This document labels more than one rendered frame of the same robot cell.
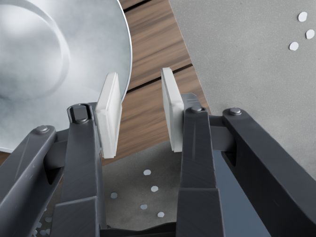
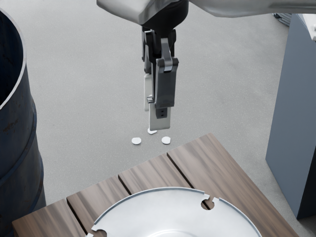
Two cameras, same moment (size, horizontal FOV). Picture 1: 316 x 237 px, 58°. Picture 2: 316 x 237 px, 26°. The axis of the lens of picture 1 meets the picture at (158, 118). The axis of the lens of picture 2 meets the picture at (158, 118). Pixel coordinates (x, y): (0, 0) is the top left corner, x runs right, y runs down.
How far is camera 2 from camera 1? 86 cm
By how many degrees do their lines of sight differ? 42
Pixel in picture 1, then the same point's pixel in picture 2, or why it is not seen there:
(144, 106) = (206, 178)
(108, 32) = (148, 205)
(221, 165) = (297, 153)
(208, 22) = not seen: hidden behind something
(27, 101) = not seen: outside the picture
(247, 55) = not seen: hidden behind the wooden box
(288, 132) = (264, 120)
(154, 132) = (228, 169)
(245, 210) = (308, 100)
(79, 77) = (187, 223)
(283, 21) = (143, 154)
